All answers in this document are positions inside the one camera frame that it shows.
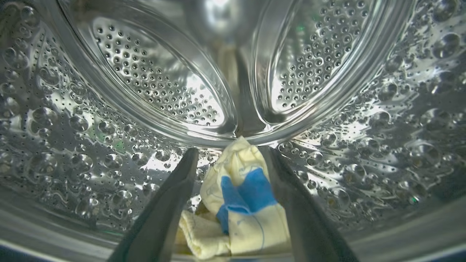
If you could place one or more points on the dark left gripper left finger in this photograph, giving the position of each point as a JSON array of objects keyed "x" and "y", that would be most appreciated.
[{"x": 167, "y": 211}]

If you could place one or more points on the cream garment with blue trim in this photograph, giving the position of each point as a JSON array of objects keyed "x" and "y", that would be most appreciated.
[
  {"x": 204, "y": 233},
  {"x": 236, "y": 160}
]

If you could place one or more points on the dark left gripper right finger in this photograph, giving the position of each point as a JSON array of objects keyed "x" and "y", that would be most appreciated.
[{"x": 309, "y": 229}]

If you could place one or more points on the stainless steel washing machine drum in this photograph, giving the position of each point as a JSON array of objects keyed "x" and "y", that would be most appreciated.
[{"x": 145, "y": 72}]

